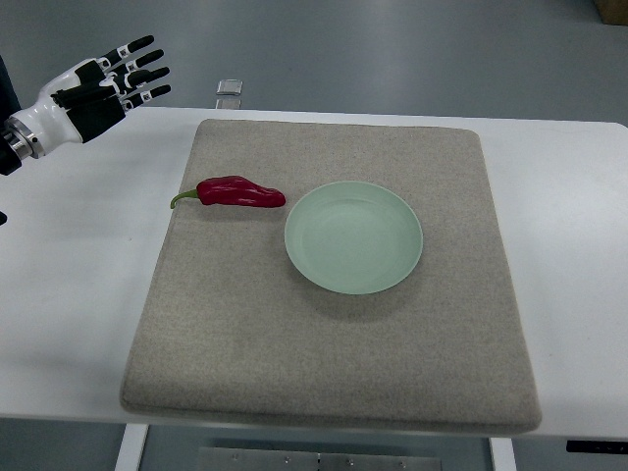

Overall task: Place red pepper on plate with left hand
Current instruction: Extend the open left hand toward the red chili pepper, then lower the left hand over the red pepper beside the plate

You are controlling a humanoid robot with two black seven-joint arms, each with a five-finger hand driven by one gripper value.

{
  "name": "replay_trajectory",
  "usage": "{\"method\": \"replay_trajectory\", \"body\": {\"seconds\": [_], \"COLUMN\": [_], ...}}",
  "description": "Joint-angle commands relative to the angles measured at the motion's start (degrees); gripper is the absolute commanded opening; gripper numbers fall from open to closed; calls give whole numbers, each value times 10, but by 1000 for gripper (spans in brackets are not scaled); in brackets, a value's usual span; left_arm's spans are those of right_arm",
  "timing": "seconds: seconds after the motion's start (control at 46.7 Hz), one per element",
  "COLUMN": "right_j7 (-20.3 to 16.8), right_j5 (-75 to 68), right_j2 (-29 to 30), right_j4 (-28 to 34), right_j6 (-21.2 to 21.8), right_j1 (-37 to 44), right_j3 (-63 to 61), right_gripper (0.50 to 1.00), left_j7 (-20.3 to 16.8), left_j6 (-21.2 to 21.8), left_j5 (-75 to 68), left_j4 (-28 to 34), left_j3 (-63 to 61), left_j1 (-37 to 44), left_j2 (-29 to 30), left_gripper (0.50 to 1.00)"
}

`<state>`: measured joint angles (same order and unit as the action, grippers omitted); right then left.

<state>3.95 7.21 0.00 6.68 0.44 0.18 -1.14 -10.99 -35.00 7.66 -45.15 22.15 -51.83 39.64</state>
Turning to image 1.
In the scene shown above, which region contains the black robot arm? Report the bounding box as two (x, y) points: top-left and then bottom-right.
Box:
(1, 60), (43, 176)

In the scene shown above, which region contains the white table leg frame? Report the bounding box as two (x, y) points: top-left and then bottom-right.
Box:
(114, 424), (517, 471)

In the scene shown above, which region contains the light green plate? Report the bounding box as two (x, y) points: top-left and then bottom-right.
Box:
(284, 181), (424, 295)

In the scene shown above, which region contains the cardboard box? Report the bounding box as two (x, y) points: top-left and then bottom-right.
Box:
(594, 0), (628, 26)

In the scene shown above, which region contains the metal base plate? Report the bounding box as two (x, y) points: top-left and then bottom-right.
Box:
(196, 447), (443, 471)

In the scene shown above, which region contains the black table control panel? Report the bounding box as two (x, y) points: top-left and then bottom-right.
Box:
(565, 440), (628, 455)

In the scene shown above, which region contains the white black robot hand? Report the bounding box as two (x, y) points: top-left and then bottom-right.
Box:
(16, 35), (171, 157)

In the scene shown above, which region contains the clear plastic bracket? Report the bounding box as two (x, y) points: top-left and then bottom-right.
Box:
(215, 78), (243, 110)

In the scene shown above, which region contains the red chili pepper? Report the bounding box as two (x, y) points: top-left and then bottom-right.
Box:
(170, 176), (287, 209)

